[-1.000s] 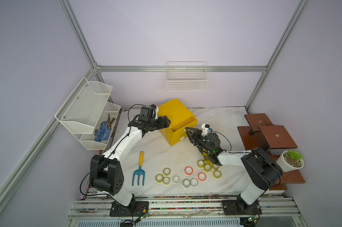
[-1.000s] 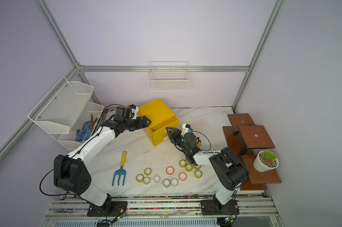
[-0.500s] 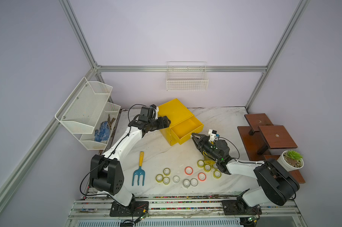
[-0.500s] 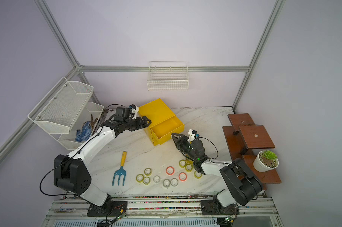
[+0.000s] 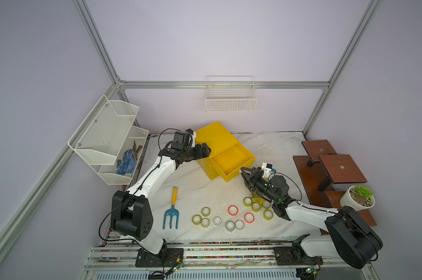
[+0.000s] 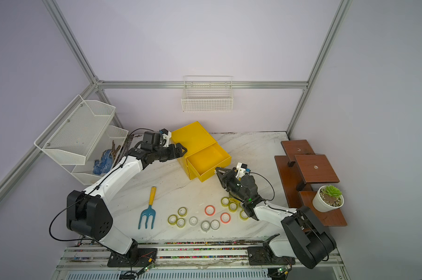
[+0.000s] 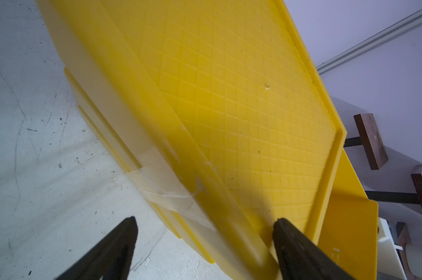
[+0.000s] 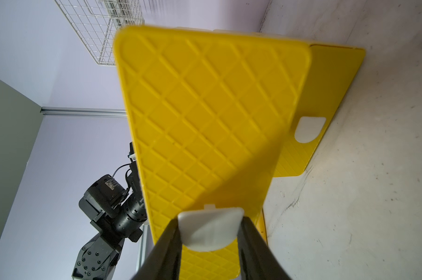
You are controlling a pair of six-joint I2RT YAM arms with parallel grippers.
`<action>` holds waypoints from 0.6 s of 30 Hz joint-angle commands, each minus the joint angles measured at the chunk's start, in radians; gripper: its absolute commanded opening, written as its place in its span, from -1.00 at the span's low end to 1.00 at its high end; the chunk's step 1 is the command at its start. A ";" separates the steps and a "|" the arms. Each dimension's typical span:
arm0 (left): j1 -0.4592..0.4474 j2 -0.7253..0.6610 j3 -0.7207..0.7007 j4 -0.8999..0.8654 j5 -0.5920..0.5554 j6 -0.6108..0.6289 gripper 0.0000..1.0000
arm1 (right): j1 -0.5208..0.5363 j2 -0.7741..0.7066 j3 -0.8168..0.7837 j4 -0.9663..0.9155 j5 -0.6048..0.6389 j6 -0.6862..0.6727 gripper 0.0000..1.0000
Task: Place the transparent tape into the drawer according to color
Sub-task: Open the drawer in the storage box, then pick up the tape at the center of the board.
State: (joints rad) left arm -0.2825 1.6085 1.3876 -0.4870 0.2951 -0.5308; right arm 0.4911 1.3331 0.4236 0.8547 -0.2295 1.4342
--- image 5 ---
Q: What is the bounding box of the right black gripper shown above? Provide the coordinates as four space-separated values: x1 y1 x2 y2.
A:
241 167 278 203

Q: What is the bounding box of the yellow tape roll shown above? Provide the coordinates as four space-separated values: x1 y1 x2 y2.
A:
262 210 274 221
251 202 261 212
201 206 211 217
200 218 210 228
243 197 253 207
262 201 271 210
192 215 202 225

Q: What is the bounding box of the yellow plastic drawer cabinet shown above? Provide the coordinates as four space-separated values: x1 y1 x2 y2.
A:
195 121 240 180

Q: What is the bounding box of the yellow top drawer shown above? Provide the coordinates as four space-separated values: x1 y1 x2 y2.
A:
211 143 255 182

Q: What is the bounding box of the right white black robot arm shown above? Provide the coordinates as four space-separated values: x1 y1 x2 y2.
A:
240 164 383 269

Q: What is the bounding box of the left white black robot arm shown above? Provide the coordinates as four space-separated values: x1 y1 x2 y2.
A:
111 143 211 255

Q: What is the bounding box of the red tape roll upper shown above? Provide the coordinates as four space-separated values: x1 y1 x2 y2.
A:
227 205 239 217

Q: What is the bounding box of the red tape roll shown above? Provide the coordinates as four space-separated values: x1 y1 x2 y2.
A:
227 205 239 217
244 212 255 224

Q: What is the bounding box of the red tape roll lower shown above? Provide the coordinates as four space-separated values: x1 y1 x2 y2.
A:
244 212 255 224

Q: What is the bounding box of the white tape roll right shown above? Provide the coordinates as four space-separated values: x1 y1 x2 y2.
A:
234 219 245 231

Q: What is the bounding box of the white tape roll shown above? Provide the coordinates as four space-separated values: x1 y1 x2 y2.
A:
234 219 245 231
213 217 222 226
225 220 236 232

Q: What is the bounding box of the white tape roll middle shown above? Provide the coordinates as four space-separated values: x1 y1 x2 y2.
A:
225 220 236 232

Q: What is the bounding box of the white tape roll left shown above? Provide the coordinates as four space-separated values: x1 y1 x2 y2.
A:
213 217 222 226

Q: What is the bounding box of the yellow black work glove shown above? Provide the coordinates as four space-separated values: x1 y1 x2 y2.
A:
251 191 266 205

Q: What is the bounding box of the brown wooden stepped shelf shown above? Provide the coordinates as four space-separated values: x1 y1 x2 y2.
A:
292 139 378 235

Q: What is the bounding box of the blue cloth item on shelf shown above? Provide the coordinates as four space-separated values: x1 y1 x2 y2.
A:
116 149 136 175

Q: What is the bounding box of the potted succulent white pot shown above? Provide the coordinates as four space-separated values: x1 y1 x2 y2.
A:
339 185 376 211

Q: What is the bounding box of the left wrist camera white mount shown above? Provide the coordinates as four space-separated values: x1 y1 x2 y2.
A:
185 129 197 147

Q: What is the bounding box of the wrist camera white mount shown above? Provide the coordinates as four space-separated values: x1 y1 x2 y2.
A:
261 162 276 180
185 129 197 147

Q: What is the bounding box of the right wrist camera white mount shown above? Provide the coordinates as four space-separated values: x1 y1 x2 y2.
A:
261 162 276 180

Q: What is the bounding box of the white wire wall basket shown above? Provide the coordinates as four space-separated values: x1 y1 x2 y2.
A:
205 76 258 113

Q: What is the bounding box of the teal garden fork yellow handle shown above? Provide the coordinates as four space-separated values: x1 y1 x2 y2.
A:
163 186 179 229

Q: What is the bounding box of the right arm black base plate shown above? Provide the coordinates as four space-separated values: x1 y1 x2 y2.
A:
274 247 323 266

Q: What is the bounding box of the white mesh two-tier wall shelf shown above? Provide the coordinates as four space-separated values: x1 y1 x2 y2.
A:
67 96 149 186

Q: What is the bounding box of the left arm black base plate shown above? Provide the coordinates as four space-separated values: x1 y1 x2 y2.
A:
135 248 184 268

